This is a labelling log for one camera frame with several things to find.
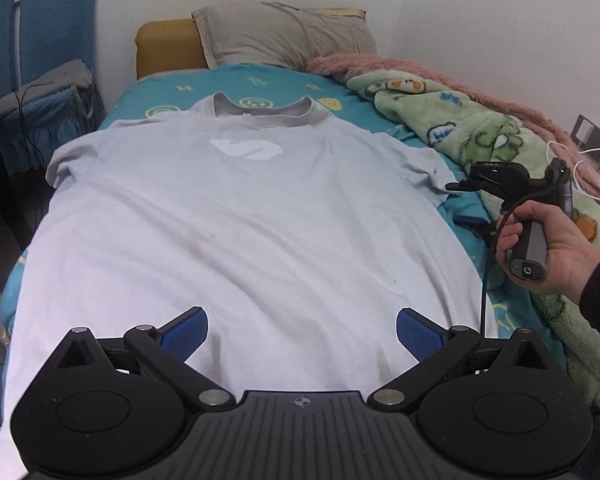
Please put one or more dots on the person's right hand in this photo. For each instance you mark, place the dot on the person's right hand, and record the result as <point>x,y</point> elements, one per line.
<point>565,255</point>

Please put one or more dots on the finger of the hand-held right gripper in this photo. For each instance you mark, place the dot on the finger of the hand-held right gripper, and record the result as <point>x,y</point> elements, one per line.
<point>472,221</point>
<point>480,176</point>

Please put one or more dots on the light grey t-shirt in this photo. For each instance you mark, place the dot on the light grey t-shirt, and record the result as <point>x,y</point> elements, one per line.
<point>240,220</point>

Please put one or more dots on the mustard yellow headboard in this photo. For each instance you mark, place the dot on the mustard yellow headboard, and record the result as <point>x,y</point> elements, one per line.
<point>167,47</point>

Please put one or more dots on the blue towel-covered chair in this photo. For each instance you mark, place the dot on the blue towel-covered chair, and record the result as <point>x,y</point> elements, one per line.
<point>50,25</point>

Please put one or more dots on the grey folded cloth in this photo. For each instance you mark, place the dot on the grey folded cloth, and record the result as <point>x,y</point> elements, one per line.
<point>50,80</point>

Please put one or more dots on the teal printed bed sheet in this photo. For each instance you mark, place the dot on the teal printed bed sheet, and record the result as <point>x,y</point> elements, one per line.
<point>280,85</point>

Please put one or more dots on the grey pillow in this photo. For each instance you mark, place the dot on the grey pillow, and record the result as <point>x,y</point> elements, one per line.
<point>280,35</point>

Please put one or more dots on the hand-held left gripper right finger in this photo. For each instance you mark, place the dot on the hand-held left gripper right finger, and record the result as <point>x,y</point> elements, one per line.
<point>416,334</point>

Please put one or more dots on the green cartoon printed blanket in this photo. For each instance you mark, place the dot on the green cartoon printed blanket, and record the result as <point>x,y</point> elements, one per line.
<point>455,120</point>

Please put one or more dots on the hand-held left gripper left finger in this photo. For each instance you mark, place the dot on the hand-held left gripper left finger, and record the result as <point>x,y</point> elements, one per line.
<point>186,334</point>

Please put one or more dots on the pink fluffy blanket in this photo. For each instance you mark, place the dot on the pink fluffy blanket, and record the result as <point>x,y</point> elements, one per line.
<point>430,72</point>

